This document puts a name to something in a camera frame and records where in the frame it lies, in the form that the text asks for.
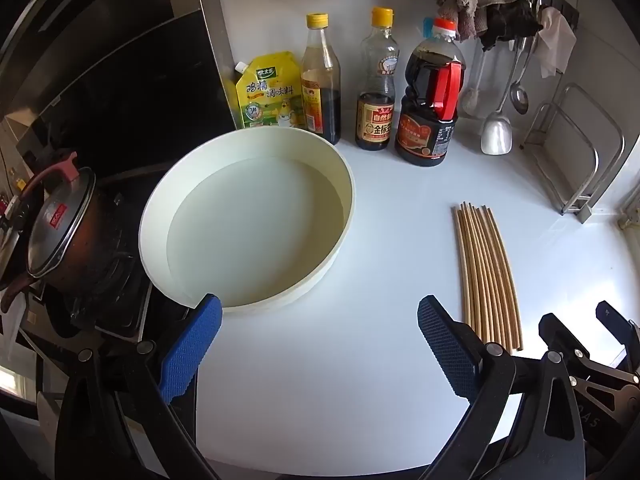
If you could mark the dark cooking pot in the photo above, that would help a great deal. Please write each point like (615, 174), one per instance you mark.
(95, 240)

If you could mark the steel spatula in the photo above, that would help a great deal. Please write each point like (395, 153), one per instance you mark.
(496, 135)

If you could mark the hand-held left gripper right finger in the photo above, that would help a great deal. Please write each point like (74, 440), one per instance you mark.
(445, 345)

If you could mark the steel ladle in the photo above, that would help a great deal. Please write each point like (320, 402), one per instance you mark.
(520, 102)

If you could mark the glass vinegar bottle yellow cap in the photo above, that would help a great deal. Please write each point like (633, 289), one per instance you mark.
(320, 105)

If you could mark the white round basin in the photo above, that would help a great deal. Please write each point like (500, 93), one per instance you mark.
(250, 225)

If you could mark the pot with glass lid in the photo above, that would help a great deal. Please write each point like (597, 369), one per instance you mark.
(55, 225)

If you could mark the black gas stove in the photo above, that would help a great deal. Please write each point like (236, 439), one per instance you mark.
(115, 310)

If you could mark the black range hood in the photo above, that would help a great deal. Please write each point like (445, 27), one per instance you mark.
(125, 70)

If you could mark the bundle of wooden chopsticks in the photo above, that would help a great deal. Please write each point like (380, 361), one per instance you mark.
(482, 280)

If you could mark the white cloth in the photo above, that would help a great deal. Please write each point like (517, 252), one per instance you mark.
(555, 40)

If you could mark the yellow seasoning pouch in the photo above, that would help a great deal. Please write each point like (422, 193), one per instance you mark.
(272, 95)

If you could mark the clear soy sauce bottle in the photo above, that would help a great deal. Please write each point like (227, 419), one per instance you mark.
(375, 120)

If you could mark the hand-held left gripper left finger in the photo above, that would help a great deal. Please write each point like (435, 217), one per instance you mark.
(192, 345)

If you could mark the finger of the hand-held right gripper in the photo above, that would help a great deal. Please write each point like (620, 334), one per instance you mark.
(620, 327)
(555, 330)

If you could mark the white bottle brush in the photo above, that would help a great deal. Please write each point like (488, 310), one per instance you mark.
(470, 102)

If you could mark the dark rag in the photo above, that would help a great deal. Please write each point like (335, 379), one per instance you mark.
(510, 22)

